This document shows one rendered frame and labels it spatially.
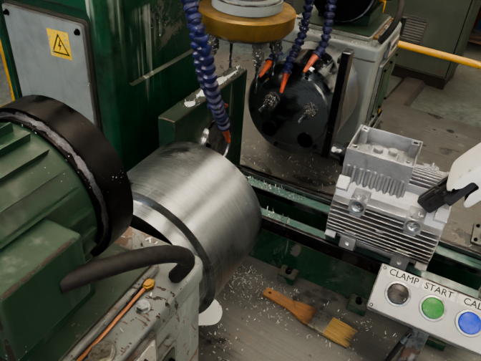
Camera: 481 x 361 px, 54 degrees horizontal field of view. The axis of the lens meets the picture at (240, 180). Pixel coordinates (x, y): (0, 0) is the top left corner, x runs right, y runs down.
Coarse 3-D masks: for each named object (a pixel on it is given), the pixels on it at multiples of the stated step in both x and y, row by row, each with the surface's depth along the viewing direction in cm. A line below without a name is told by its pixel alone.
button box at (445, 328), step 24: (384, 264) 71; (384, 288) 70; (408, 288) 69; (432, 288) 68; (384, 312) 69; (408, 312) 68; (456, 312) 67; (480, 312) 66; (432, 336) 69; (456, 336) 66; (480, 336) 65
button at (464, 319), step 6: (468, 312) 66; (462, 318) 65; (468, 318) 65; (474, 318) 65; (462, 324) 65; (468, 324) 65; (474, 324) 65; (480, 324) 65; (462, 330) 65; (468, 330) 65; (474, 330) 65
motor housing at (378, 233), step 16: (416, 176) 87; (432, 176) 86; (336, 192) 89; (352, 192) 88; (416, 192) 85; (336, 208) 89; (368, 208) 86; (384, 208) 85; (400, 208) 85; (448, 208) 83; (336, 224) 91; (352, 224) 88; (368, 224) 87; (384, 224) 86; (400, 224) 85; (432, 224) 84; (368, 240) 89; (384, 240) 87; (400, 240) 86; (416, 240) 85; (432, 240) 84; (416, 256) 87
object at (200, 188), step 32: (160, 160) 76; (192, 160) 76; (224, 160) 78; (160, 192) 69; (192, 192) 71; (224, 192) 74; (160, 224) 66; (192, 224) 67; (224, 224) 72; (256, 224) 80; (224, 256) 71
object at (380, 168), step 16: (368, 128) 92; (352, 144) 87; (368, 144) 93; (384, 144) 92; (400, 144) 91; (416, 144) 88; (352, 160) 87; (368, 160) 85; (384, 160) 84; (400, 160) 89; (416, 160) 84; (352, 176) 88; (368, 176) 86; (384, 176) 85; (400, 176) 84; (384, 192) 87; (400, 192) 85
